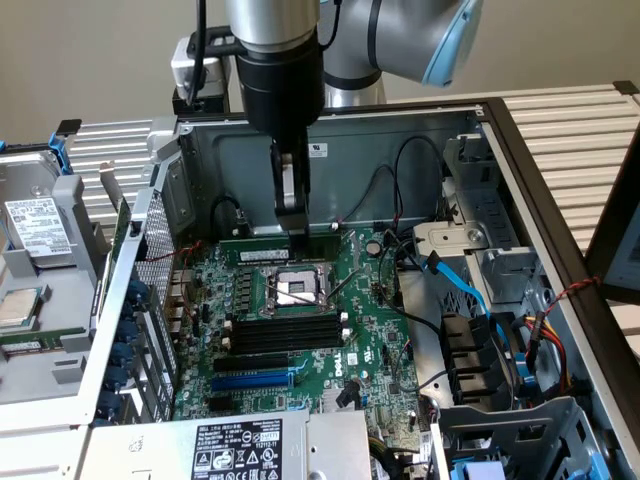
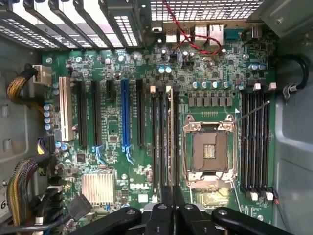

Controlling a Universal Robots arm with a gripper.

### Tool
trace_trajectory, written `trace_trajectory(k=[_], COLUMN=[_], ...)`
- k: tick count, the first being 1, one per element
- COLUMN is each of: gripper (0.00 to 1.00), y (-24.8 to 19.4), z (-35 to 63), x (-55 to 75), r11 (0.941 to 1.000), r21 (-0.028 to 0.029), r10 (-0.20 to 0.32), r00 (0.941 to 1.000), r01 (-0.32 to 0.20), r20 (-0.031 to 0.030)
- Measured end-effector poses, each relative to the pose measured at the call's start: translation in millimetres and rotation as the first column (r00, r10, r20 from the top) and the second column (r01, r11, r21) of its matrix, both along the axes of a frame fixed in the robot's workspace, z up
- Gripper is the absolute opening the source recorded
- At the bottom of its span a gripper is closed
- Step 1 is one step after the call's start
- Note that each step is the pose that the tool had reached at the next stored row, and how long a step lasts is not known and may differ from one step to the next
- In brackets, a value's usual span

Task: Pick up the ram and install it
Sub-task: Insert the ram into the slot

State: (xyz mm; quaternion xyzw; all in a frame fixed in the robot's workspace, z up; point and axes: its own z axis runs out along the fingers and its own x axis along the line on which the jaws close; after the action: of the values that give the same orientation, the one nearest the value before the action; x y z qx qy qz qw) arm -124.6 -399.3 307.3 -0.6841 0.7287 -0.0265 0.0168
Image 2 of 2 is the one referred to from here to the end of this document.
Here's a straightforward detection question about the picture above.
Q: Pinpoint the thin metal locking lever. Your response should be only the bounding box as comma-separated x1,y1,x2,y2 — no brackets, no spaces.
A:
233,100,271,123
232,185,243,214

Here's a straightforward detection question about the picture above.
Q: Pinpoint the thick black looped cable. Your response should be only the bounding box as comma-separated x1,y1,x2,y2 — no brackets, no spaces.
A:
276,55,309,98

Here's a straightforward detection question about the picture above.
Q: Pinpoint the white power connector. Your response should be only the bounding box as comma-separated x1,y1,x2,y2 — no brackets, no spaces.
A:
33,65,53,85

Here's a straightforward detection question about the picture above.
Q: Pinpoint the metal cable clip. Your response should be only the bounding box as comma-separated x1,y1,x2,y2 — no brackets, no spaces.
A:
282,83,298,98

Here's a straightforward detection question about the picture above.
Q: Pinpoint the long black expansion slot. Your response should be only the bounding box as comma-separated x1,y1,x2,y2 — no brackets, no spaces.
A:
77,80,88,147
91,80,102,146
136,79,145,147

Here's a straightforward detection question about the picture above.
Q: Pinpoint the silver rear port block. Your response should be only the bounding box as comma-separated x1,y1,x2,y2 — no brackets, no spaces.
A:
165,23,177,43
194,24,209,47
209,23,224,45

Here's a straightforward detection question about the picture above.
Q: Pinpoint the short black expansion slot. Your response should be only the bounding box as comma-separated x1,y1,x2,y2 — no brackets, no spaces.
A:
106,80,115,100

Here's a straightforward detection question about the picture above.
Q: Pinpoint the black angled cable plug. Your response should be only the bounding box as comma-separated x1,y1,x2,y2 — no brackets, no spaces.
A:
66,194,93,221

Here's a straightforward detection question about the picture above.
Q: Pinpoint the green Dell motherboard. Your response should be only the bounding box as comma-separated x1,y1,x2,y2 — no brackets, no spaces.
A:
43,21,279,226

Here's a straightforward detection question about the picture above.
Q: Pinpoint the white expansion slot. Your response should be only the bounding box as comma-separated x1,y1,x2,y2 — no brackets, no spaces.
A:
59,77,73,142

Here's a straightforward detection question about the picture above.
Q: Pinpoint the blue expansion slot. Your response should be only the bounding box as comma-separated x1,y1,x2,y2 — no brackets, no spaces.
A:
121,79,131,149

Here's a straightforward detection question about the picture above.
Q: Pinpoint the red black twisted wire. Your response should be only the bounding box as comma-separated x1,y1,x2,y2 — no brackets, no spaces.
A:
162,0,227,56

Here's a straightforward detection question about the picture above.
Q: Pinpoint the open silver PC case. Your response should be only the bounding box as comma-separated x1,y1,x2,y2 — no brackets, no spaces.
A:
0,0,313,235

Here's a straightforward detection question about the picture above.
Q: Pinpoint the silver finned chipset heatsink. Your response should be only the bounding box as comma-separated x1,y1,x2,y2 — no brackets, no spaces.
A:
82,173,115,206

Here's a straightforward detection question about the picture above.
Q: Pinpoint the black power connector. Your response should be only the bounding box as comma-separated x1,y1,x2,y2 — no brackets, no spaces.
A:
36,135,56,156

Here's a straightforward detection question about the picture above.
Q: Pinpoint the CPU socket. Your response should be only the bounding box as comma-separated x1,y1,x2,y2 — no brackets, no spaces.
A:
183,114,238,189

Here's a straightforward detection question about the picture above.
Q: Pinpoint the braided yellow black wire bundle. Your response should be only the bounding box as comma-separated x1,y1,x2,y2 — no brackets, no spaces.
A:
6,158,40,228
6,68,40,111

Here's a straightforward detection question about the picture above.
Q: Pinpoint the silver socket cover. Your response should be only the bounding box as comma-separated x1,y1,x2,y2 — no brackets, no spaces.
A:
187,171,235,209

